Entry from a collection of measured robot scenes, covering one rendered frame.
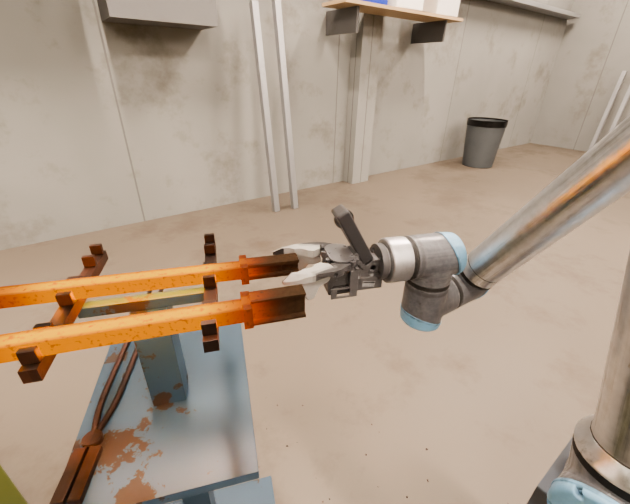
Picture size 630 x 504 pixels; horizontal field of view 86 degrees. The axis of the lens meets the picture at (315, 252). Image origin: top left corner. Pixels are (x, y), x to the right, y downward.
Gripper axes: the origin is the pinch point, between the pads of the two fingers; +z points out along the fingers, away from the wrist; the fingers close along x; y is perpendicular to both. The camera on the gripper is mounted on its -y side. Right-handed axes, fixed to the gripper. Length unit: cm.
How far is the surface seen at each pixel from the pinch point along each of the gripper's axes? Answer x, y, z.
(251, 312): -14.1, -0.8, 6.6
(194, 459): -15.7, 26.5, 17.9
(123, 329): -13.7, -0.7, 22.9
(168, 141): 303, 31, 56
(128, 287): -1.7, 0.4, 24.9
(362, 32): 369, -70, -157
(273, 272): -1.0, 1.2, 1.6
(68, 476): -14.5, 25.3, 36.3
